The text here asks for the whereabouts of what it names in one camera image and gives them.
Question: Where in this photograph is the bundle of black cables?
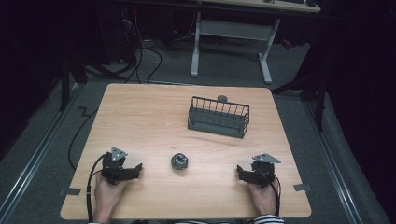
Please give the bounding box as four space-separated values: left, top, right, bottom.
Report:
120 7 163 85

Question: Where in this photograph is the white-legged desk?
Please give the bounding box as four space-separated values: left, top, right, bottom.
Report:
189 0 321 85

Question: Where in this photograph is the dark computer tower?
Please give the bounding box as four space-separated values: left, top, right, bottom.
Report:
94 4 138 64

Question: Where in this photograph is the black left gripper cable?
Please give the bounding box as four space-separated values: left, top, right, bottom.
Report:
86 153 108 223

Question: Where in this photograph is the black stand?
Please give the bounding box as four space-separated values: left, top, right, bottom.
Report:
271 69 332 133
58 51 127 112

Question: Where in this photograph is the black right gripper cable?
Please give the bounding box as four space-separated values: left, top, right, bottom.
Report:
255 167 282 217

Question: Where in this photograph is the grey tape patch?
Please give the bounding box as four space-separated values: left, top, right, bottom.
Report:
58 187 82 197
292 183 312 192

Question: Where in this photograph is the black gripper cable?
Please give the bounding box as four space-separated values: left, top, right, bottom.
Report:
255 167 282 217
86 153 108 223

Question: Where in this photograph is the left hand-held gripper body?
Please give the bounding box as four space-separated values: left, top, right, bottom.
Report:
100 147 133 186

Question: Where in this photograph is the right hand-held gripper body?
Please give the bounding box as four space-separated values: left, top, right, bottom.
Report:
247 152 282 189

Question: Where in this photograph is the metal floor rail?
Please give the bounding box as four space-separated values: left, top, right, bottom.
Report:
0 83 82 220
302 98 364 224

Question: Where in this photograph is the person's left hand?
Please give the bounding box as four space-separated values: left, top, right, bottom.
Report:
93 172 129 218

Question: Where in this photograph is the dark grey scouring ball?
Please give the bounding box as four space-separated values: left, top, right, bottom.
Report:
170 152 190 171

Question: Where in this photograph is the person's right hand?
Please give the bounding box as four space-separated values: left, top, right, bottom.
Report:
247 177 279 217

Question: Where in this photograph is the dark grey wire basket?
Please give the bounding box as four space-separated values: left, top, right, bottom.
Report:
187 95 251 139

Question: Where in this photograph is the black floor cable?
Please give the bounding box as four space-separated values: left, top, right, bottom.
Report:
67 106 99 171

